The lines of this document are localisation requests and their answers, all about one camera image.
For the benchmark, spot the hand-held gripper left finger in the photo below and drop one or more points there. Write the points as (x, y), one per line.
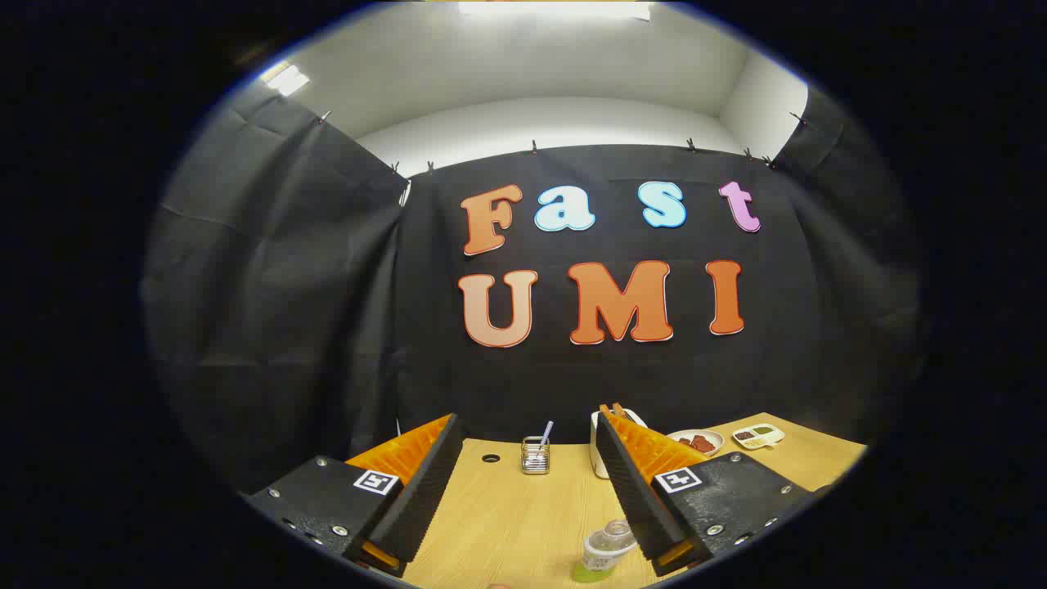
(421, 499)

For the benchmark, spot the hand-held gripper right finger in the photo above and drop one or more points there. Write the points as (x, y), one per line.
(638, 499)

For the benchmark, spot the clear plastic juice bottle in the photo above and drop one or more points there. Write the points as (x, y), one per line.
(605, 544)

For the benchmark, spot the white toaster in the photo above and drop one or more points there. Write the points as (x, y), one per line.
(597, 462)

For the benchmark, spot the round plate with brown food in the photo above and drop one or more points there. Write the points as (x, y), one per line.
(695, 444)

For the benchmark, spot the wooden table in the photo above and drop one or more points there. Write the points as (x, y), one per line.
(507, 523)

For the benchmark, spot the checked straw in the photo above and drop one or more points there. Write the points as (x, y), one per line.
(546, 431)

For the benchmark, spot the divided white dish with beans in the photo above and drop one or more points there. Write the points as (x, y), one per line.
(757, 438)

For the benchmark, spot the ceiling light panel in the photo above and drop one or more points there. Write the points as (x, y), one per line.
(287, 80)

